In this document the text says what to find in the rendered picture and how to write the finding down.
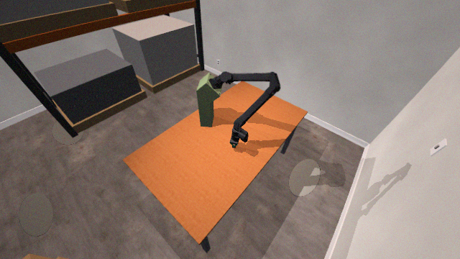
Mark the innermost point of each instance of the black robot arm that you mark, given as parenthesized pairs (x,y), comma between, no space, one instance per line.
(272,77)

